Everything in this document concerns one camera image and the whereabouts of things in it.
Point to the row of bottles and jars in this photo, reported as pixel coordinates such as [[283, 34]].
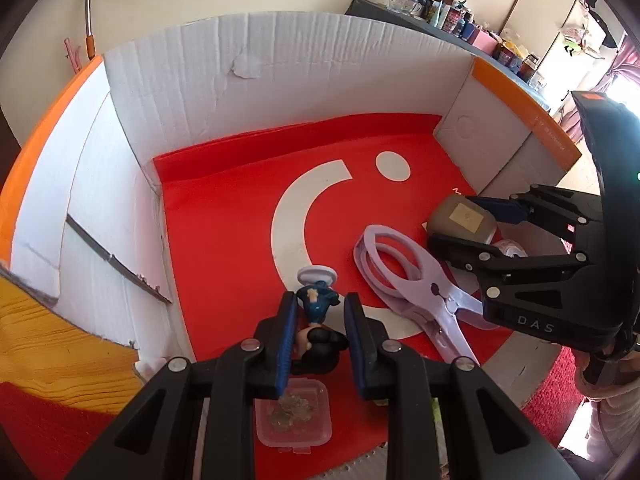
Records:
[[450, 15]]

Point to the black cartoon figurine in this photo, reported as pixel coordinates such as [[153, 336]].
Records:
[[325, 342]]

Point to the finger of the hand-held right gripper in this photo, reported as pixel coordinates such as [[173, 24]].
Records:
[[465, 255], [500, 208]]

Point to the brown rounded case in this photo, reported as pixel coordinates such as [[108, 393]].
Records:
[[460, 217]]

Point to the blue cartoon figurine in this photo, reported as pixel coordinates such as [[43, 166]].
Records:
[[315, 302]]

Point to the person's right forearm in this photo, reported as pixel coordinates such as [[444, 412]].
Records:
[[617, 420]]

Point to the pink box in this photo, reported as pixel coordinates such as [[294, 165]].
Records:
[[484, 40]]

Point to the red knitted blanket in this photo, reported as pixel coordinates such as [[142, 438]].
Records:
[[40, 440]]

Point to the white wardrobe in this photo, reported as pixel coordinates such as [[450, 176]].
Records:
[[545, 5]]

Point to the pink curtain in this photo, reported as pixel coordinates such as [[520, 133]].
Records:
[[625, 55]]

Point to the orange and white cardboard box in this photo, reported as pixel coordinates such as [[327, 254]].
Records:
[[300, 70]]

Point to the large purple plastic clip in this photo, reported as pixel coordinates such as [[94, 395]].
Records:
[[425, 280]]

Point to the red liner with white print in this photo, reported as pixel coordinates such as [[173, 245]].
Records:
[[225, 210]]

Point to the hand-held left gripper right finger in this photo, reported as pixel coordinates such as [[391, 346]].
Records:
[[357, 350]]

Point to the small clear plastic box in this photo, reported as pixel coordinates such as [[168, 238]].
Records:
[[295, 425]]

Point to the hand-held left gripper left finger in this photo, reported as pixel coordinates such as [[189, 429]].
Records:
[[285, 345]]

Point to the pink and green hanging toy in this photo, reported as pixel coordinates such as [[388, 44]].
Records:
[[575, 42]]

